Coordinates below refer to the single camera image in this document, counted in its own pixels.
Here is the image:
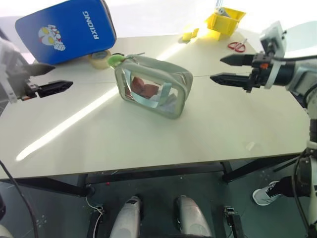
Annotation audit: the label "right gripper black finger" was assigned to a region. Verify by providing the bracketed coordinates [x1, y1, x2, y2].
[219, 54, 254, 67]
[210, 72, 252, 88]

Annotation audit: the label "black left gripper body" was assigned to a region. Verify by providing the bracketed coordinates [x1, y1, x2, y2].
[20, 83, 41, 102]

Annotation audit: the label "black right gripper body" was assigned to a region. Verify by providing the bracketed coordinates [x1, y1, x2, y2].
[244, 52, 274, 94]

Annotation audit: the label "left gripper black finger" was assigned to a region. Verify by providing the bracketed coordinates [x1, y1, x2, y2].
[36, 80, 74, 99]
[23, 62, 56, 77]

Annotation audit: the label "clear grey-trimmed pouch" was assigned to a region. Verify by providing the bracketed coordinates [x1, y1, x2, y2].
[113, 54, 194, 120]

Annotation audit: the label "raw pink meat piece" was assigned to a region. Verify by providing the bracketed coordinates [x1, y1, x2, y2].
[141, 83, 159, 99]
[130, 76, 146, 97]

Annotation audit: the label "yellow plastic bin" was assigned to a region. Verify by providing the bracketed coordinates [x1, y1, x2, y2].
[204, 6, 247, 42]

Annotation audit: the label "blue cartoon case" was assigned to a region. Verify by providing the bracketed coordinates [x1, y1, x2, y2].
[14, 0, 118, 66]

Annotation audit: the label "grey item in bin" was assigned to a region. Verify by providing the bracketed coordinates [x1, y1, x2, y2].
[214, 6, 232, 18]

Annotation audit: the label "clear tape roll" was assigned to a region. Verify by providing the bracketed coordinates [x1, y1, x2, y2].
[88, 49, 112, 70]

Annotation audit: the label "small yellow block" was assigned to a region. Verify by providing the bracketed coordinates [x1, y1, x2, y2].
[181, 27, 200, 43]

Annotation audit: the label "green zipper pull tag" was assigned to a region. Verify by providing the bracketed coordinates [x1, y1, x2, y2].
[106, 55, 127, 69]

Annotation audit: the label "person's black trouser leg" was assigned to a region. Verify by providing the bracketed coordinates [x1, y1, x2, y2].
[276, 176, 298, 198]

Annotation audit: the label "white sneaker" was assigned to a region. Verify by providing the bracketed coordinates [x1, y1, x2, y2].
[252, 180, 283, 207]

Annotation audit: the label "black floor stand foot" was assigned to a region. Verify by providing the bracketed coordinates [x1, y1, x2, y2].
[88, 204, 106, 238]
[223, 205, 245, 238]

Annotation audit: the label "silver robot right leg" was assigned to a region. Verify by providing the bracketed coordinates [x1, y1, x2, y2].
[173, 195, 214, 238]

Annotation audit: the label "silver robot leg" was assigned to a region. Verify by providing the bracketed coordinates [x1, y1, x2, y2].
[108, 195, 145, 238]
[173, 195, 214, 238]

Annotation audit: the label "silver robot left leg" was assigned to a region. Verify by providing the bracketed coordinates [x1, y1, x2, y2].
[108, 195, 145, 238]

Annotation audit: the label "red handled scissors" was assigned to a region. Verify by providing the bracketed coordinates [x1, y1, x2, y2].
[227, 38, 249, 53]

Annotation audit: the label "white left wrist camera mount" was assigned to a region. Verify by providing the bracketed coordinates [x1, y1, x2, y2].
[0, 39, 22, 104]

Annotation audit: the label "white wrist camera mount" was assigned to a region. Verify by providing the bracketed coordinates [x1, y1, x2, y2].
[0, 39, 22, 104]
[259, 20, 288, 90]

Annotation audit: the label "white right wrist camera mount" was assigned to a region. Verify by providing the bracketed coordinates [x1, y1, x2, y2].
[259, 20, 288, 90]

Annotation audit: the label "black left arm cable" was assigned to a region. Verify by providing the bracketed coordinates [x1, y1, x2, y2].
[0, 160, 39, 238]

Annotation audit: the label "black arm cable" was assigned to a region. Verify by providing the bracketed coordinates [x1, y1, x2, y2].
[0, 160, 39, 238]
[293, 150, 317, 238]

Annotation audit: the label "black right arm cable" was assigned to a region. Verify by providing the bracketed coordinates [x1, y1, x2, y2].
[293, 150, 317, 238]

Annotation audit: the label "black table frame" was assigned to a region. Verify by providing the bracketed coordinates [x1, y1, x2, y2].
[0, 153, 308, 198]

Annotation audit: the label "thin white wire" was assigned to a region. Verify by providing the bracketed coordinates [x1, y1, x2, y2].
[85, 196, 104, 225]

